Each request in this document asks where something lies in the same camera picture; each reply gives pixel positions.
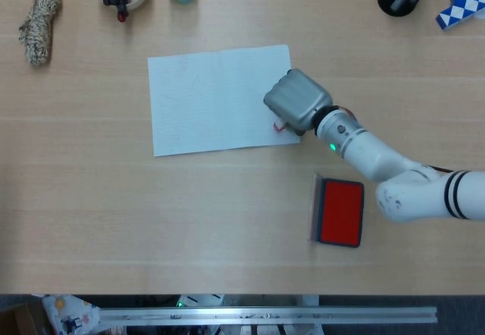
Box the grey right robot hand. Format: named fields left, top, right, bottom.
left=263, top=67, right=333, bottom=137

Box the white robot base green light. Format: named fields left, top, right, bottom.
left=176, top=294, right=225, bottom=308

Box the white lined paper sheet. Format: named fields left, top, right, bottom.
left=147, top=44, right=302, bottom=158

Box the red ink pad blue case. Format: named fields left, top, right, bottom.
left=308, top=174, right=365, bottom=249

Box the blue white snake cube toy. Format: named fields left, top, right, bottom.
left=434, top=0, right=485, bottom=32

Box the white printed plastic bag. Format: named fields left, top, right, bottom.
left=41, top=294, right=102, bottom=335

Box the brown cardboard box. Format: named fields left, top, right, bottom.
left=0, top=301, right=50, bottom=335

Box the aluminium extrusion rail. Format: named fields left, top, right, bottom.
left=99, top=305, right=440, bottom=327

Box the coiled beige speckled rope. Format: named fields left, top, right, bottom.
left=18, top=0, right=63, bottom=67

